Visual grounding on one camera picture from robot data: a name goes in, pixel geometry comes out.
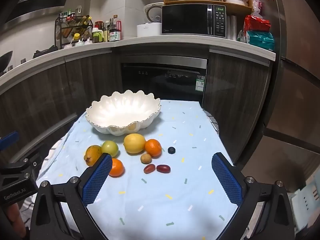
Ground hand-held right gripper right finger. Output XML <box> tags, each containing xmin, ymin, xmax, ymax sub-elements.
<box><xmin>211</xmin><ymin>152</ymin><xmax>295</xmax><ymax>240</ymax></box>

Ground teal plastic bag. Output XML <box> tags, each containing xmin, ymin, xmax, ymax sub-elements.
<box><xmin>246</xmin><ymin>30</ymin><xmax>275</xmax><ymax>52</ymax></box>

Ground orange tangerine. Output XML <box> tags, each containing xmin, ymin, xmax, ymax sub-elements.
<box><xmin>145</xmin><ymin>139</ymin><xmax>162</xmax><ymax>157</ymax></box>
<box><xmin>109</xmin><ymin>158</ymin><xmax>125</xmax><ymax>177</ymax></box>

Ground light blue patterned tablecloth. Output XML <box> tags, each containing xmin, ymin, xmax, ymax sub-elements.
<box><xmin>37</xmin><ymin>99</ymin><xmax>250</xmax><ymax>240</ymax></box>

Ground dark bundle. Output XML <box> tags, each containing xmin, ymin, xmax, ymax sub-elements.
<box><xmin>34</xmin><ymin>45</ymin><xmax>58</xmax><ymax>58</ymax></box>

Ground white rice cooker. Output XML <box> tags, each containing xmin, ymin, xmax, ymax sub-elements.
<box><xmin>144</xmin><ymin>2</ymin><xmax>164</xmax><ymax>24</ymax></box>

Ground white scalloped bowl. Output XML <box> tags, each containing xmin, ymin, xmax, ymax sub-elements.
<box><xmin>86</xmin><ymin>90</ymin><xmax>161</xmax><ymax>136</ymax></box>

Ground plaid cloth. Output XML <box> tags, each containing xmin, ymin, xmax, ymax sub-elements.
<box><xmin>203</xmin><ymin>109</ymin><xmax>220</xmax><ymax>133</ymax></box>

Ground green-handled oil jug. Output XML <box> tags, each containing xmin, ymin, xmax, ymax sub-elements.
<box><xmin>92</xmin><ymin>27</ymin><xmax>104</xmax><ymax>43</ymax></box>

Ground black wire spice rack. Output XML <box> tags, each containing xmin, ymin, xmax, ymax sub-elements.
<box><xmin>54</xmin><ymin>12</ymin><xmax>93</xmax><ymax>49</ymax></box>

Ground yellow mango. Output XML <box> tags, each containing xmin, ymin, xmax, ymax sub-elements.
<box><xmin>84</xmin><ymin>145</ymin><xmax>103</xmax><ymax>167</ymax></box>

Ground built-in black oven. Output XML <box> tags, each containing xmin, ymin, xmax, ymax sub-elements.
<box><xmin>120</xmin><ymin>55</ymin><xmax>208</xmax><ymax>104</ymax></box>

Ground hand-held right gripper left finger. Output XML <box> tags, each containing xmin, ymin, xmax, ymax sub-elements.
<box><xmin>30</xmin><ymin>152</ymin><xmax>113</xmax><ymax>240</ymax></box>

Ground pink plastic bags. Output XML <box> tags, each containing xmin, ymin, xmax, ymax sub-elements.
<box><xmin>250</xmin><ymin>0</ymin><xmax>263</xmax><ymax>18</ymax></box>

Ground dark wood cabinet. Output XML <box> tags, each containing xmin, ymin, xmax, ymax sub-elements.
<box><xmin>202</xmin><ymin>50</ymin><xmax>273</xmax><ymax>165</ymax></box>
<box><xmin>0</xmin><ymin>51</ymin><xmax>121</xmax><ymax>160</ymax></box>

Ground white box appliance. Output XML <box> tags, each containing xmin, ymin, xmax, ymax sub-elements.
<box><xmin>136</xmin><ymin>22</ymin><xmax>162</xmax><ymax>38</ymax></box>

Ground green apple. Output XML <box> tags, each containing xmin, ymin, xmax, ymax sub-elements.
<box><xmin>101</xmin><ymin>141</ymin><xmax>119</xmax><ymax>158</ymax></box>

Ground large yellow lemon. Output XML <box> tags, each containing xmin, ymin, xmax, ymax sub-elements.
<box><xmin>123</xmin><ymin>133</ymin><xmax>147</xmax><ymax>154</ymax></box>

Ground black wok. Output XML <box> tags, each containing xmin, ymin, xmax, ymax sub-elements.
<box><xmin>0</xmin><ymin>51</ymin><xmax>13</xmax><ymax>74</ymax></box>

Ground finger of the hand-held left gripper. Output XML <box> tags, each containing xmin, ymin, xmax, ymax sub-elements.
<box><xmin>0</xmin><ymin>131</ymin><xmax>19</xmax><ymax>151</ymax></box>
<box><xmin>0</xmin><ymin>143</ymin><xmax>50</xmax><ymax>179</ymax></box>

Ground white kitchen countertop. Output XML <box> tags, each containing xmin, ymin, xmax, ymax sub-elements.
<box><xmin>0</xmin><ymin>35</ymin><xmax>276</xmax><ymax>87</ymax></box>

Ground white box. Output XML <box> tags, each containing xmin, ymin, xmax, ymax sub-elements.
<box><xmin>287</xmin><ymin>175</ymin><xmax>316</xmax><ymax>230</ymax></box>

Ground dark soy sauce bottle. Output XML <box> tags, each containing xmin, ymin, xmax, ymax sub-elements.
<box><xmin>108</xmin><ymin>17</ymin><xmax>122</xmax><ymax>42</ymax></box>

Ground grey refrigerator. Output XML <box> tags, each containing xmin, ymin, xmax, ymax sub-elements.
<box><xmin>250</xmin><ymin>0</ymin><xmax>320</xmax><ymax>173</ymax></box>

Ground black microwave oven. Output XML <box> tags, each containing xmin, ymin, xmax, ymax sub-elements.
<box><xmin>161</xmin><ymin>4</ymin><xmax>227</xmax><ymax>39</ymax></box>

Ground person's left hand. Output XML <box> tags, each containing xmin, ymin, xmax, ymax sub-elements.
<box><xmin>4</xmin><ymin>202</ymin><xmax>27</xmax><ymax>238</ymax></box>

